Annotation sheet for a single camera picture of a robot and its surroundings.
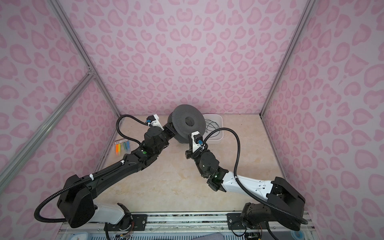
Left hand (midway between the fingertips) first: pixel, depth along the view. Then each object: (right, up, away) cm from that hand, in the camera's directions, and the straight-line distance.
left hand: (178, 120), depth 76 cm
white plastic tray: (+25, +3, +35) cm, 43 cm away
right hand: (+5, -8, -5) cm, 10 cm away
